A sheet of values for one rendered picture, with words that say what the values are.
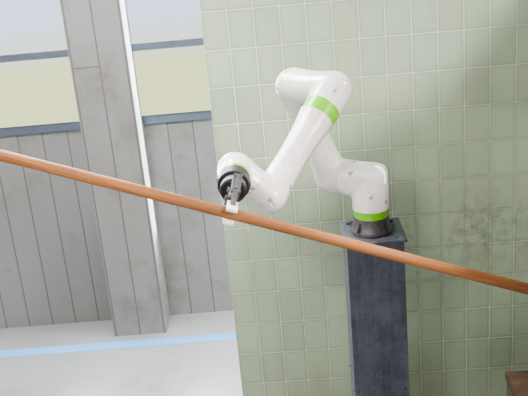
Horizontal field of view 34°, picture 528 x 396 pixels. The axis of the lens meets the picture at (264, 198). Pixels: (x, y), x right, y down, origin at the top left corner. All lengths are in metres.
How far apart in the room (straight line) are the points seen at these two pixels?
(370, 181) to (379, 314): 0.49
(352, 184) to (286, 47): 0.68
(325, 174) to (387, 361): 0.73
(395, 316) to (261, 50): 1.13
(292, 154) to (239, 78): 0.86
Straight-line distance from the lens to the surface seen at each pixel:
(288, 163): 2.64
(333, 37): 3.42
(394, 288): 3.13
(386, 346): 3.24
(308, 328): 3.85
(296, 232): 2.29
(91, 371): 4.88
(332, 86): 2.76
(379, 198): 3.03
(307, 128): 2.69
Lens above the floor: 2.42
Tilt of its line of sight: 20 degrees down
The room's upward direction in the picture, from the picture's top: 5 degrees counter-clockwise
